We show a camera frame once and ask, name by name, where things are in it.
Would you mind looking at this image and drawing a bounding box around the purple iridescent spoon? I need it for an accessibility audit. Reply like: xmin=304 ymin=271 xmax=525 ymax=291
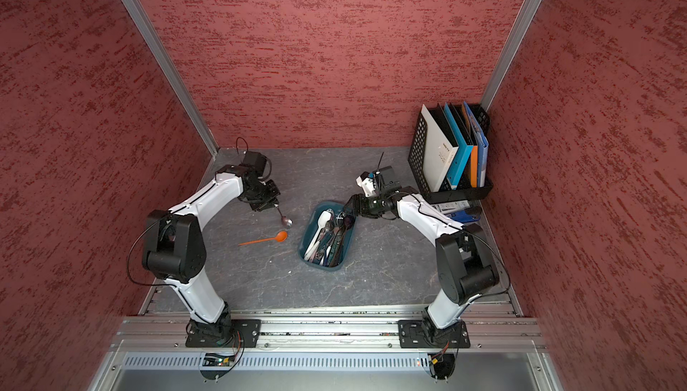
xmin=333 ymin=215 xmax=355 ymax=266

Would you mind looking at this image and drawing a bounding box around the white plastic spoon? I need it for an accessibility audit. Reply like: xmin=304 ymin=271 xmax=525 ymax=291
xmin=303 ymin=209 xmax=334 ymax=261

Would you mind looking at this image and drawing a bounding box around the teal plastic storage box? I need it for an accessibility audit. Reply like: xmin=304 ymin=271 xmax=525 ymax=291
xmin=298 ymin=201 xmax=355 ymax=271

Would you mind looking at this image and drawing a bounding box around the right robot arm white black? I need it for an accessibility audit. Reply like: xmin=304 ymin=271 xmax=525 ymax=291
xmin=343 ymin=190 xmax=501 ymax=331

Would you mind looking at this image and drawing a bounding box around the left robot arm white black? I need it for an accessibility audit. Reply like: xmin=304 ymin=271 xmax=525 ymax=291
xmin=141 ymin=164 xmax=280 ymax=336

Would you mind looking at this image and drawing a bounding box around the black mesh file rack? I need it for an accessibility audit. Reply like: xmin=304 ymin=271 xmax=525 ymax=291
xmin=408 ymin=102 xmax=493 ymax=204

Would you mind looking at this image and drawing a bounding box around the white folder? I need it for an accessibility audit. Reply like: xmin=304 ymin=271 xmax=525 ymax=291
xmin=420 ymin=106 xmax=457 ymax=192

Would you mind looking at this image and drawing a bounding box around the blue stapler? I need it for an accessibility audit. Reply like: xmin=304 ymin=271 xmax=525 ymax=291
xmin=434 ymin=201 xmax=482 ymax=224

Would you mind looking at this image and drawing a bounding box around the teal folder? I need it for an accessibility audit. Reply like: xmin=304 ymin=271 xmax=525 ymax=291
xmin=444 ymin=103 xmax=474 ymax=189

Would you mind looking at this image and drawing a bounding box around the orange folder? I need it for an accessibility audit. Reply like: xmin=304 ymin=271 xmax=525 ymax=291
xmin=463 ymin=103 xmax=479 ymax=188

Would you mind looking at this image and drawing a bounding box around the blue folder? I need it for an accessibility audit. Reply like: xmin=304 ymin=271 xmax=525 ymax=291
xmin=463 ymin=103 xmax=488 ymax=188

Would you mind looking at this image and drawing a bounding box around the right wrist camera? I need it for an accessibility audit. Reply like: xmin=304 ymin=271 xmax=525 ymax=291
xmin=356 ymin=166 xmax=402 ymax=198

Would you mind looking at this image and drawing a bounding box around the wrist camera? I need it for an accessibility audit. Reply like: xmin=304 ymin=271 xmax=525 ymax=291
xmin=356 ymin=166 xmax=402 ymax=198
xmin=242 ymin=150 xmax=272 ymax=180

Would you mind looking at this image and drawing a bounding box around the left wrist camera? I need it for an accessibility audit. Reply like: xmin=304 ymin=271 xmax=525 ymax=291
xmin=242 ymin=150 xmax=272 ymax=180

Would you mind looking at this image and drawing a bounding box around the orange handled spoon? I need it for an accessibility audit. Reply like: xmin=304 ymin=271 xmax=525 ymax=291
xmin=240 ymin=231 xmax=289 ymax=246

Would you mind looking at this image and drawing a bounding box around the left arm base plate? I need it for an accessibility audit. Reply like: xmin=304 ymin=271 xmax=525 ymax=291
xmin=185 ymin=319 xmax=261 ymax=348

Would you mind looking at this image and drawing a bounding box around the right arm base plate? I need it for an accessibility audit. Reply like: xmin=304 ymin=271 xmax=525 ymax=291
xmin=397 ymin=319 xmax=471 ymax=349

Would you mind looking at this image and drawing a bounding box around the aluminium front rail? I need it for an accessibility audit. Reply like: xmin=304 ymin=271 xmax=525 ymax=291
xmin=109 ymin=312 xmax=549 ymax=352

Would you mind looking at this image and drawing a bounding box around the perforated cable tray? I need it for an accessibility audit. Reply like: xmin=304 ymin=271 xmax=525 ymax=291
xmin=123 ymin=352 xmax=431 ymax=373

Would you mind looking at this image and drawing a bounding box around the left corner aluminium post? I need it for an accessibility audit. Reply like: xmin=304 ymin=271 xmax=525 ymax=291
xmin=120 ymin=0 xmax=220 ymax=158

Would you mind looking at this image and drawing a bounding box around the corner aluminium post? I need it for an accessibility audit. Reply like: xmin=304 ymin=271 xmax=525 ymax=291
xmin=481 ymin=0 xmax=543 ymax=111
xmin=120 ymin=0 xmax=220 ymax=158

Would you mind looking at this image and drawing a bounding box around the right corner aluminium post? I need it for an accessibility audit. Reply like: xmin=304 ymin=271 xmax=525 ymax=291
xmin=481 ymin=0 xmax=543 ymax=111

